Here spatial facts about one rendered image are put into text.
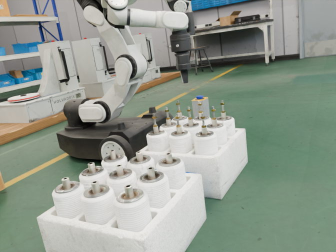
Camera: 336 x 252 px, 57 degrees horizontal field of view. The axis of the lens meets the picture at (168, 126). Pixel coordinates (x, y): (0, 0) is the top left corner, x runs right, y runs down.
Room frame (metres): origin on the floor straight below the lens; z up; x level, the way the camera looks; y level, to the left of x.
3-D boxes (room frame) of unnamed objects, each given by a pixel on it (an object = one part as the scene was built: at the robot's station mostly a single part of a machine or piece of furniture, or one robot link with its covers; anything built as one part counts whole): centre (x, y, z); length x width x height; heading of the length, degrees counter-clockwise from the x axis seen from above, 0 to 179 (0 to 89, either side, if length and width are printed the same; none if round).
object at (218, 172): (1.39, -0.11, 0.09); 0.39 x 0.39 x 0.18; 59
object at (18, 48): (6.55, 2.56, 0.89); 0.50 x 0.38 x 0.21; 59
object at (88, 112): (1.96, 0.41, 0.28); 0.21 x 0.20 x 0.13; 61
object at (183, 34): (1.40, -0.12, 0.69); 0.11 x 0.11 x 0.11; 9
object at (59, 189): (0.89, 0.33, 0.25); 0.08 x 0.08 x 0.01
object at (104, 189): (0.83, 0.23, 0.25); 0.08 x 0.08 x 0.01
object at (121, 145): (1.59, 0.30, 0.10); 0.20 x 0.05 x 0.20; 61
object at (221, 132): (1.33, -0.21, 0.16); 0.10 x 0.10 x 0.18
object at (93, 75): (4.66, 0.60, 0.45); 1.51 x 0.57 x 0.74; 151
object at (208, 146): (1.23, -0.15, 0.16); 0.10 x 0.10 x 0.18
